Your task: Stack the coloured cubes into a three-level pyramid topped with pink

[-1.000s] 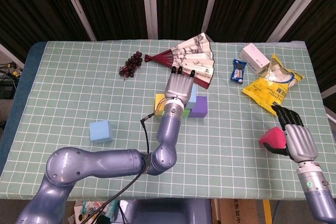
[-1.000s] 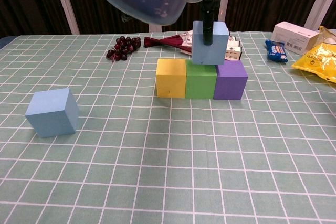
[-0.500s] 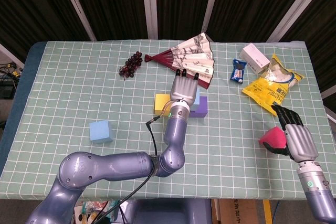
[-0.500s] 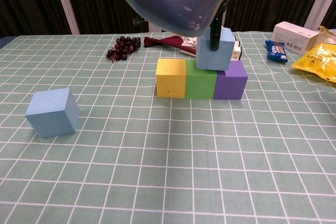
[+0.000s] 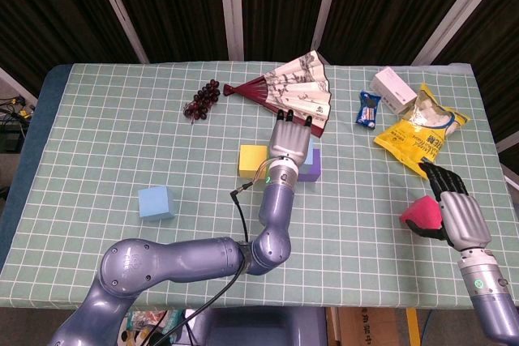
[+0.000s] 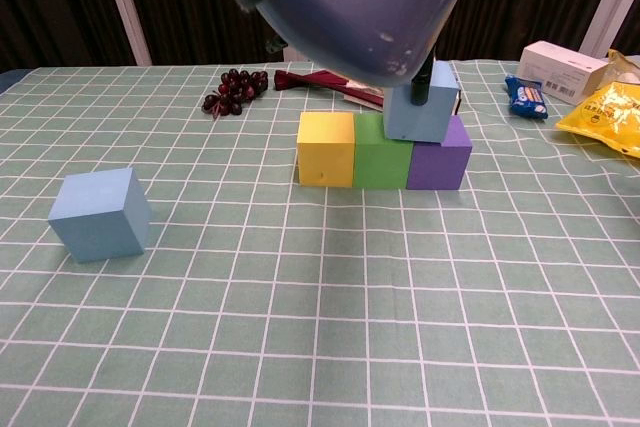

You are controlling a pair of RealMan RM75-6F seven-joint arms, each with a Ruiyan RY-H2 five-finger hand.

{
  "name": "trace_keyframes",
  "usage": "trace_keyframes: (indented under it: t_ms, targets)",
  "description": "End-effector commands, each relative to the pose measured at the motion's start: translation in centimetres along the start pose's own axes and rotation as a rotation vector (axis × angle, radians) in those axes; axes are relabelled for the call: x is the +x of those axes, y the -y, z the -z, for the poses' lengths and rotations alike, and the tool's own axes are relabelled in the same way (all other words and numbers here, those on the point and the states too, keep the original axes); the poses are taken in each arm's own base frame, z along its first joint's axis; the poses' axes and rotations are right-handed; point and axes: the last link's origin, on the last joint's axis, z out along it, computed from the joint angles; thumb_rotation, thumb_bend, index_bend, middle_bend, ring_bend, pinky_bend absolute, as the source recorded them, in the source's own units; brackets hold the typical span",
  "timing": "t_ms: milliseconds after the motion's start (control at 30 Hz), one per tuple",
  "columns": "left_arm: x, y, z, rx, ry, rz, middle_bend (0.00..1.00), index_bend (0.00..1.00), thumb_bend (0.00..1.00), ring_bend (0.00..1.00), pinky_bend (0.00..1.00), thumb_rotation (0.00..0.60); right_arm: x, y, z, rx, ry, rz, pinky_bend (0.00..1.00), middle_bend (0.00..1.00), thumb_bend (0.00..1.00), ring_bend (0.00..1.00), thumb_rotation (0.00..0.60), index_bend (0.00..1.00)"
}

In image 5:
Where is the tangled floor cable bundle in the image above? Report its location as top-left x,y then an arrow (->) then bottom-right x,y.
0,94 -> 37,152

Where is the colourful printed package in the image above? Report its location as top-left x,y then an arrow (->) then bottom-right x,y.
113,309 -> 183,346

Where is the pink foam cube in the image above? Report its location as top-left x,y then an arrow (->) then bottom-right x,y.
400,194 -> 444,232

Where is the brown cardboard box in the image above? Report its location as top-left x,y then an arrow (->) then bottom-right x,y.
336,307 -> 410,346

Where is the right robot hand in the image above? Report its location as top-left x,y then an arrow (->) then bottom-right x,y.
406,161 -> 491,249

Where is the painted paper folding fan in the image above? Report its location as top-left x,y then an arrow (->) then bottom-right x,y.
222,49 -> 332,139

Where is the green checkered tablecloth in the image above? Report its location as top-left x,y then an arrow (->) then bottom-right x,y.
0,62 -> 519,309

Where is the dark red grape bunch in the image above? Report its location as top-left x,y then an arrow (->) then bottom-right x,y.
182,79 -> 222,122

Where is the white cardboard box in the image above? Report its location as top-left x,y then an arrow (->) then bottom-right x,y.
368,66 -> 418,115

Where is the grey blue robot torso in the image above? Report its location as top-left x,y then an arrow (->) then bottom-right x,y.
194,307 -> 328,346

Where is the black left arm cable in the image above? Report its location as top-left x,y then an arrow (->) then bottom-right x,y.
149,161 -> 272,346

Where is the blue cookie packet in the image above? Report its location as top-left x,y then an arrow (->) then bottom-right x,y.
355,90 -> 383,129

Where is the purple foam cube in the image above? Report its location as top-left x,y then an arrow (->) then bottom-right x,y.
297,148 -> 324,183

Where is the white metal frame post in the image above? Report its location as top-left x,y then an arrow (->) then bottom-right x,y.
217,0 -> 246,62
411,0 -> 519,66
88,0 -> 149,64
311,0 -> 345,53

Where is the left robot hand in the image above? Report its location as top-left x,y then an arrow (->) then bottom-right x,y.
267,109 -> 315,167

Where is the yellow foam cube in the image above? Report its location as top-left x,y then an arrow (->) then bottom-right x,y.
238,144 -> 270,179

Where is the yellow snack bag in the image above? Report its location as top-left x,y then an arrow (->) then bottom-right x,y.
373,82 -> 471,181

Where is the blue table pad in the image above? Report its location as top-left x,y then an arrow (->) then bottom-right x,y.
0,64 -> 74,270

